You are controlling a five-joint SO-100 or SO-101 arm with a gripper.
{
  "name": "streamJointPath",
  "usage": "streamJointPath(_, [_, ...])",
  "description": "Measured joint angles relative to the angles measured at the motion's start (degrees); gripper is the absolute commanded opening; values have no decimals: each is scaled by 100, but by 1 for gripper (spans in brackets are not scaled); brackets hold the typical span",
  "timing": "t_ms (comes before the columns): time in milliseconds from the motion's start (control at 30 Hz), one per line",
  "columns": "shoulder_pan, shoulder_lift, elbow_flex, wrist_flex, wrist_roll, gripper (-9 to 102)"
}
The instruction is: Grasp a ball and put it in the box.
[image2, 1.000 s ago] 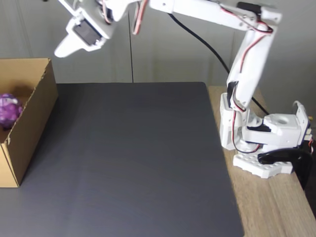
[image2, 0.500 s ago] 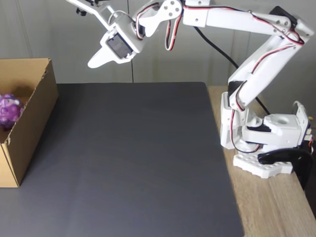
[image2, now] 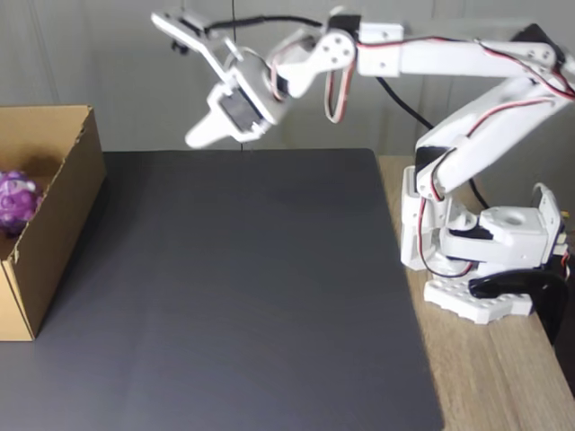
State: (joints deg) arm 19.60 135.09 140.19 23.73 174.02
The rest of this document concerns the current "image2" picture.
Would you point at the purple knobbly ball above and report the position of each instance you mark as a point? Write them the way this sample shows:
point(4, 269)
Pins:
point(18, 202)

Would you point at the brown cardboard box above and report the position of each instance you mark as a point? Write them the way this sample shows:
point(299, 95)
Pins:
point(58, 233)

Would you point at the dark grey mat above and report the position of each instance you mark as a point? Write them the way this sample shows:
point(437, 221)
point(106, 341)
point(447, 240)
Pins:
point(224, 336)

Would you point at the black table clamp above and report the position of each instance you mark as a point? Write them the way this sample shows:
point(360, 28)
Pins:
point(507, 283)

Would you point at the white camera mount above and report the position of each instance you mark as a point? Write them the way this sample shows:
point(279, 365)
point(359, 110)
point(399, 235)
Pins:
point(197, 44)

